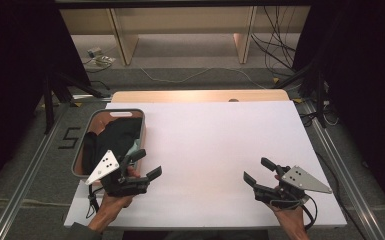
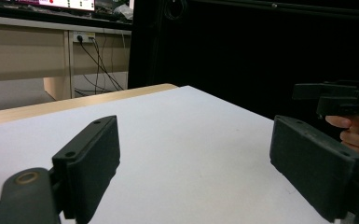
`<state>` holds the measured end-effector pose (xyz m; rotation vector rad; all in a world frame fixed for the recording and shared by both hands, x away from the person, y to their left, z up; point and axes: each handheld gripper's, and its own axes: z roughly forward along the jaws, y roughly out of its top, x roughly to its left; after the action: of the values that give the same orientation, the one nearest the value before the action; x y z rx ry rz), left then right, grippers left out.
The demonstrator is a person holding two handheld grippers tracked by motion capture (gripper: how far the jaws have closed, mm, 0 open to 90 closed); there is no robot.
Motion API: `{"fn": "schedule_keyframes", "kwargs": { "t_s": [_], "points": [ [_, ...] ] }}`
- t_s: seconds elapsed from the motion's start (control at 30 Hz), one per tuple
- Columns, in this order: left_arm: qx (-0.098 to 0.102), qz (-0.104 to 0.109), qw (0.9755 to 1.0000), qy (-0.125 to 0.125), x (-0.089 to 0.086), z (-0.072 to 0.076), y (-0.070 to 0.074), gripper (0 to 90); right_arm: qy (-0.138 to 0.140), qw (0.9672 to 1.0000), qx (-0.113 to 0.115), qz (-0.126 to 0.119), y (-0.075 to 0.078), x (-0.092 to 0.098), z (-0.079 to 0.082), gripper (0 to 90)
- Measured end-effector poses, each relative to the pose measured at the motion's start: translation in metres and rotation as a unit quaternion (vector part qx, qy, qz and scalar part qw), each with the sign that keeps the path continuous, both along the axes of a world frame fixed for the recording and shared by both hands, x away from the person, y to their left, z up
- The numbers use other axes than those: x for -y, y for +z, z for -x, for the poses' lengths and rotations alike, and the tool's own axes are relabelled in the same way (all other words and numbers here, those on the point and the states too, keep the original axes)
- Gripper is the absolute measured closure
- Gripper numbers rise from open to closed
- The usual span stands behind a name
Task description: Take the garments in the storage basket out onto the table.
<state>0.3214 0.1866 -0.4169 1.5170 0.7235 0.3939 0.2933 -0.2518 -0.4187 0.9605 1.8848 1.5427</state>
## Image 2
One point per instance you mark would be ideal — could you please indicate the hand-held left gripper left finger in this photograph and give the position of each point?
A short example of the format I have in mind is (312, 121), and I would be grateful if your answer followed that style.
(88, 161)

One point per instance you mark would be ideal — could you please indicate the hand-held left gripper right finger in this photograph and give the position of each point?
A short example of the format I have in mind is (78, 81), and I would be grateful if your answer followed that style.
(310, 161)

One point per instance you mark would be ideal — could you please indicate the black curtain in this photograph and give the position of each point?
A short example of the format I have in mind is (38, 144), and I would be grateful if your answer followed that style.
(230, 49)

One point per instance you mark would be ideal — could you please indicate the beige office desk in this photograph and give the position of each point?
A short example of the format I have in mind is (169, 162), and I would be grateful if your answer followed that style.
(21, 53)

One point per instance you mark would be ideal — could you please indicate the clear plastic bag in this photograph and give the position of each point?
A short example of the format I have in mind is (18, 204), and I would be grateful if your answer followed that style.
(123, 11)

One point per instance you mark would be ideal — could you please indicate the computer monitor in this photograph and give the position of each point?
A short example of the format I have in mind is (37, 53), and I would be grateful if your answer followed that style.
(65, 3)

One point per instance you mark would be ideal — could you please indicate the white wall power socket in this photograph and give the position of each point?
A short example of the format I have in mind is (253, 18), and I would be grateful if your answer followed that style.
(85, 36)

